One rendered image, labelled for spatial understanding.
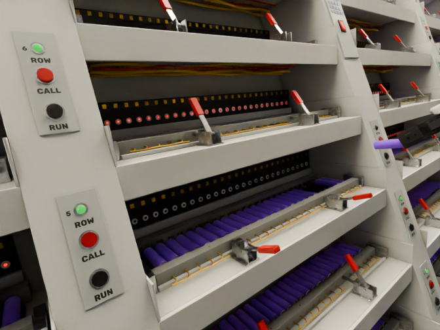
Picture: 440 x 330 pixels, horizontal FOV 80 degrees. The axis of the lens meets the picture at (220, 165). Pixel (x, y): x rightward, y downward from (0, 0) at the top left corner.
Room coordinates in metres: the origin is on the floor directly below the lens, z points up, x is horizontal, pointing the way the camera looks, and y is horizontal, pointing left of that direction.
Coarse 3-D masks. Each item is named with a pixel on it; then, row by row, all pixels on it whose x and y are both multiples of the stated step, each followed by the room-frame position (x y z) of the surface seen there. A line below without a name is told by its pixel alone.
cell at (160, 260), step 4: (148, 248) 0.45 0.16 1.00; (152, 248) 0.45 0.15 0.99; (144, 252) 0.45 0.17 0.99; (148, 252) 0.44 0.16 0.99; (152, 252) 0.43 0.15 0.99; (144, 256) 0.45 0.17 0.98; (148, 256) 0.43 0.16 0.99; (152, 256) 0.42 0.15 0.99; (156, 256) 0.42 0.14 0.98; (160, 256) 0.42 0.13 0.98; (148, 260) 0.43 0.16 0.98; (152, 260) 0.42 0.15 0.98; (156, 260) 0.41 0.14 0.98; (160, 260) 0.41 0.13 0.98; (164, 260) 0.41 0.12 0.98; (152, 264) 0.42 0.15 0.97; (156, 264) 0.40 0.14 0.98; (160, 264) 0.40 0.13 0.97
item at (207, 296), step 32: (256, 192) 0.65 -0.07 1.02; (352, 192) 0.65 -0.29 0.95; (384, 192) 0.65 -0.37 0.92; (160, 224) 0.51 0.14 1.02; (320, 224) 0.51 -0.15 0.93; (352, 224) 0.57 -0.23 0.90; (288, 256) 0.45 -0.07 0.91; (192, 288) 0.37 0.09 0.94; (224, 288) 0.37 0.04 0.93; (256, 288) 0.41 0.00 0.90; (160, 320) 0.32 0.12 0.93; (192, 320) 0.34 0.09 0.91
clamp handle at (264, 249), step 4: (244, 244) 0.41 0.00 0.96; (244, 248) 0.41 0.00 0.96; (248, 248) 0.40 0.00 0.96; (252, 248) 0.40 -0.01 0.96; (256, 248) 0.39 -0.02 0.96; (260, 248) 0.38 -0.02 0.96; (264, 248) 0.37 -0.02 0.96; (268, 248) 0.36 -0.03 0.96; (272, 248) 0.36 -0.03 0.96; (276, 248) 0.36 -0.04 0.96; (260, 252) 0.38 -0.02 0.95; (264, 252) 0.37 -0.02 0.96; (268, 252) 0.36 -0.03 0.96; (272, 252) 0.36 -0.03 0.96; (276, 252) 0.36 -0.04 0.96
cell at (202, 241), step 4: (188, 232) 0.49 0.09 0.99; (192, 232) 0.49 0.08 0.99; (188, 236) 0.49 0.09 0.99; (192, 236) 0.48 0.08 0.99; (196, 236) 0.47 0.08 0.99; (200, 236) 0.47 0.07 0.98; (192, 240) 0.47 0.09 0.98; (196, 240) 0.46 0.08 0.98; (200, 240) 0.46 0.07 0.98; (204, 240) 0.45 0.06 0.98; (200, 244) 0.45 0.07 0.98; (204, 244) 0.45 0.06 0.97
